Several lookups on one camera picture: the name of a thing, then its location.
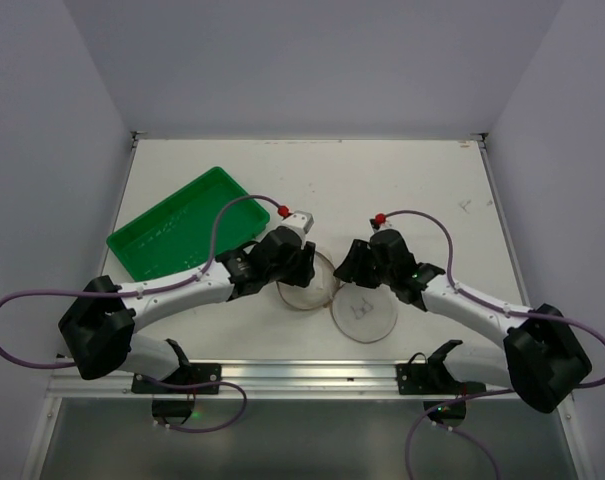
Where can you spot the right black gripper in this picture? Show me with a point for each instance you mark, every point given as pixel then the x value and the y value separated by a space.
pixel 357 263

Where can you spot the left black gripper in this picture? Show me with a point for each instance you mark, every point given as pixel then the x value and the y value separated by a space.
pixel 305 263

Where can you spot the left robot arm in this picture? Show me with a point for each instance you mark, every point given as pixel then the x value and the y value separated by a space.
pixel 103 328

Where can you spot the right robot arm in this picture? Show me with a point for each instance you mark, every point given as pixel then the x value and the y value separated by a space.
pixel 544 359

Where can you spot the green plastic tray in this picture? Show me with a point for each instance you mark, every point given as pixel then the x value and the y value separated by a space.
pixel 170 231

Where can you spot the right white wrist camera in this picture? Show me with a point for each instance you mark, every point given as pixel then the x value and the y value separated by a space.
pixel 380 222

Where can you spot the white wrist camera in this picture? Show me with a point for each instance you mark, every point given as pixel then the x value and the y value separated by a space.
pixel 299 221
pixel 380 222

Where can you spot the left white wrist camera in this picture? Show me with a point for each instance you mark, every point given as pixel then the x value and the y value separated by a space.
pixel 299 221

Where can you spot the aluminium front rail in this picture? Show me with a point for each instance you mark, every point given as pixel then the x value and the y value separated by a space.
pixel 268 379

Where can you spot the right black base bracket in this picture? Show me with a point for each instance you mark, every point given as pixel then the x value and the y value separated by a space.
pixel 421 375

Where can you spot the black base bracket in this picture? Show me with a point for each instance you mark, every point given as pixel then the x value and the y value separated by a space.
pixel 421 375
pixel 195 373

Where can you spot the left black base bracket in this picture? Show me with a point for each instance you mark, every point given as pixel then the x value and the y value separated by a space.
pixel 195 373

